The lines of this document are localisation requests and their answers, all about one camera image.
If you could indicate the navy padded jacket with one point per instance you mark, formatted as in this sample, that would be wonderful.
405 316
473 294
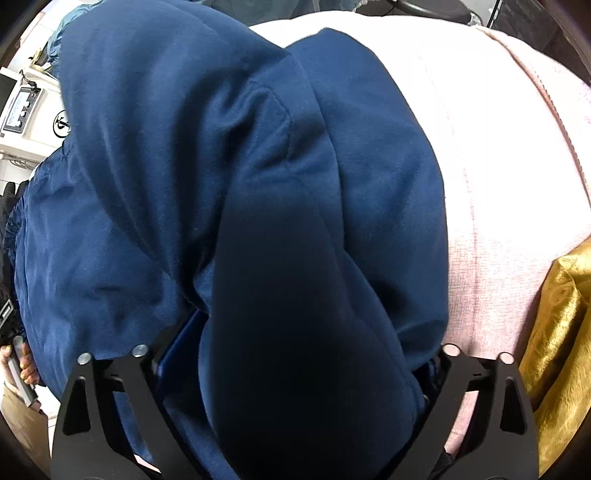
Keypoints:
92 277

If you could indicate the pale pink woven blanket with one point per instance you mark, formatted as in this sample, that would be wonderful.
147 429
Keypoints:
498 184

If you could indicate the black knit sweater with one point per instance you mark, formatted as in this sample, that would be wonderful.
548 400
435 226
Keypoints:
7 240

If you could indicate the person's left hand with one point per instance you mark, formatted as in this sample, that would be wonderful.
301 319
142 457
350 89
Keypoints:
27 367

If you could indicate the gold velvet cloth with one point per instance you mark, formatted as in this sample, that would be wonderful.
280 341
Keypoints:
563 346

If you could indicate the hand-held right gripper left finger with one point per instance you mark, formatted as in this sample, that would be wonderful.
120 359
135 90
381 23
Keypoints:
178 350

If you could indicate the navy fleece sweatshirt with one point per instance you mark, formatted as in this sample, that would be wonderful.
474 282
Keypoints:
277 230

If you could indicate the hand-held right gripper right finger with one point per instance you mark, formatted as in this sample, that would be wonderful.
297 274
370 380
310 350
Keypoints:
443 383

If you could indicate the white appliance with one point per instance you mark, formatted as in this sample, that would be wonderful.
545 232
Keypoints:
44 138

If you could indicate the black chair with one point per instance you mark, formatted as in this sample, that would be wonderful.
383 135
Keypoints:
429 11

